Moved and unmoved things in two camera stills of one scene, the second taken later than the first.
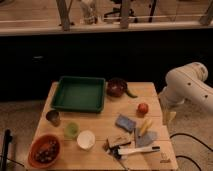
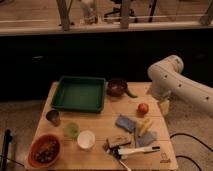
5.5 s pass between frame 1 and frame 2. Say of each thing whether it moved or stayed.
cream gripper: moved
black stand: stayed
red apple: stayed
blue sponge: stayed
